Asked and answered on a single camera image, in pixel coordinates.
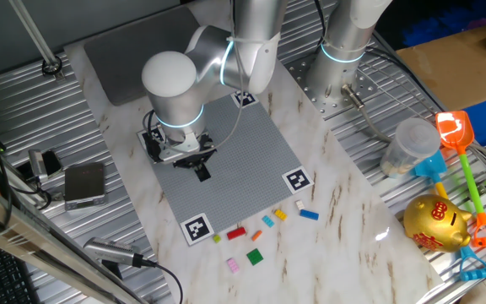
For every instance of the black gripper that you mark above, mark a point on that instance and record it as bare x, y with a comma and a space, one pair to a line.
205, 143

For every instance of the black Lego brick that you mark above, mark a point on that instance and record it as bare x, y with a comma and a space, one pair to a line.
203, 173

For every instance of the yellow Lego brick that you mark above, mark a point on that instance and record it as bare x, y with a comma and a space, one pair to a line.
280, 215

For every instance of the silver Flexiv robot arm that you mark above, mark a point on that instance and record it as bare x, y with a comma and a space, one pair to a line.
175, 93

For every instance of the grey Lego baseplate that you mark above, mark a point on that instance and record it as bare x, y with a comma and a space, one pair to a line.
243, 169

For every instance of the small lime Lego brick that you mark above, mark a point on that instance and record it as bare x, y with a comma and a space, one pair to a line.
216, 238

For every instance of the red Lego brick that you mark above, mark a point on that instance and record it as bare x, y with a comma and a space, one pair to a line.
236, 233

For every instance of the cyan Lego brick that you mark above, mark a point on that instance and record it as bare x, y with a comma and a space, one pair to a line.
268, 221

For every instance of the orange Lego brick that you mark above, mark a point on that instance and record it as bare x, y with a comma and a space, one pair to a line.
256, 235

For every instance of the pink Lego brick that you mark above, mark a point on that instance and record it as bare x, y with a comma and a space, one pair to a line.
233, 265

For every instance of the green Lego plate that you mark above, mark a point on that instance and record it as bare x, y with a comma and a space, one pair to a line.
255, 256

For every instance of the white Lego brick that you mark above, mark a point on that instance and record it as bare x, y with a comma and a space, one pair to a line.
300, 205

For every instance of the blue Lego brick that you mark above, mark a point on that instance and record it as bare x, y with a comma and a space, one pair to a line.
309, 214

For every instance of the black white ArUco marker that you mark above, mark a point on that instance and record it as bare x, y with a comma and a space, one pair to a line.
150, 136
245, 99
196, 228
298, 179

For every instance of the silver digital scale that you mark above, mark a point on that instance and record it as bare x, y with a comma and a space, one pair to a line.
84, 183

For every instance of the grey fabric pad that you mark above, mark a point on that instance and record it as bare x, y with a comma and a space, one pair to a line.
120, 63

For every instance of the silver metal pole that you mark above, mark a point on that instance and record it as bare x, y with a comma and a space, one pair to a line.
36, 36

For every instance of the clear plastic cup with bricks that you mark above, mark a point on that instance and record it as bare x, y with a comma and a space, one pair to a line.
412, 143

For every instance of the gold piggy bank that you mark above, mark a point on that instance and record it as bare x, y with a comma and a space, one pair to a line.
435, 224

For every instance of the brown cardboard box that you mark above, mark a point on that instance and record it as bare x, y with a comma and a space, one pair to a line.
449, 72

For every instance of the blue fuzzy fabric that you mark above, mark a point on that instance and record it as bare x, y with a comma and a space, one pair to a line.
458, 21

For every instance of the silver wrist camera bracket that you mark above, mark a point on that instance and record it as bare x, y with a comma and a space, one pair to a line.
179, 150

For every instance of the silver depth camera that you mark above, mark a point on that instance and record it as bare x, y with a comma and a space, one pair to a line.
108, 250

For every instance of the aluminium frame bar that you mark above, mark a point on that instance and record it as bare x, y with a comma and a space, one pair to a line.
36, 240

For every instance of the perforated metal robot base plate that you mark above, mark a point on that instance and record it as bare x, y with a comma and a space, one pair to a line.
365, 86

